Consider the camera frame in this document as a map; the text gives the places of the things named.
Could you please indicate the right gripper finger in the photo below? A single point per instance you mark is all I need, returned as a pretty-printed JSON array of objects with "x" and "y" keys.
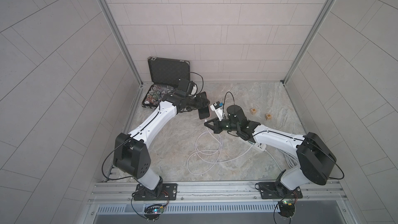
[
  {"x": 215, "y": 128},
  {"x": 214, "y": 121}
]

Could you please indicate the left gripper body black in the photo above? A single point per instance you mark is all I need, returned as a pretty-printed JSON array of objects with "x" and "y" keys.
[{"x": 191, "y": 102}]

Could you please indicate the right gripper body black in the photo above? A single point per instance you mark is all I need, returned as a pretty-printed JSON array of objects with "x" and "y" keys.
[{"x": 226, "y": 125}]

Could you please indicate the black phone pink case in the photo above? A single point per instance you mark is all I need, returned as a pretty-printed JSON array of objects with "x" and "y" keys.
[{"x": 204, "y": 113}]

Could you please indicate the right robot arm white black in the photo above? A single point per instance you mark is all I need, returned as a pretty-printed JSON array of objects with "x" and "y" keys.
[{"x": 315, "y": 160}]

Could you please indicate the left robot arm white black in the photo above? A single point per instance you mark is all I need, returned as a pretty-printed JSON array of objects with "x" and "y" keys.
[{"x": 131, "y": 153}]

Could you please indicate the white power strip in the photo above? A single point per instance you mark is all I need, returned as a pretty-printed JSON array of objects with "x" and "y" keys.
[{"x": 258, "y": 146}]

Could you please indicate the black case of poker chips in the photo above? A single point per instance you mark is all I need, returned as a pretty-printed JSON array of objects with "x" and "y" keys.
[{"x": 165, "y": 76}]

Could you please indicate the right circuit board with LED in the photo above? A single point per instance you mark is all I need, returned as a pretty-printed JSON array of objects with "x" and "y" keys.
[{"x": 286, "y": 208}]

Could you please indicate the circuit board with led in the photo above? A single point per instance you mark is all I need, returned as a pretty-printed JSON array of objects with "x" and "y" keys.
[
  {"x": 154, "y": 211},
  {"x": 286, "y": 208}
]

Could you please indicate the left circuit board with LED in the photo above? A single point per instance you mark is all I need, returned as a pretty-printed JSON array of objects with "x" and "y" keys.
[{"x": 154, "y": 211}]

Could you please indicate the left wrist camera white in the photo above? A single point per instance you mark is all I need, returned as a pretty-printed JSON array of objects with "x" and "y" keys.
[{"x": 192, "y": 88}]

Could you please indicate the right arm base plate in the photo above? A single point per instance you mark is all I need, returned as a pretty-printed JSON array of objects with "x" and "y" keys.
[{"x": 273, "y": 190}]

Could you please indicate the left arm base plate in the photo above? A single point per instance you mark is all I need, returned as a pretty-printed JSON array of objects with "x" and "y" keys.
[{"x": 163, "y": 192}]

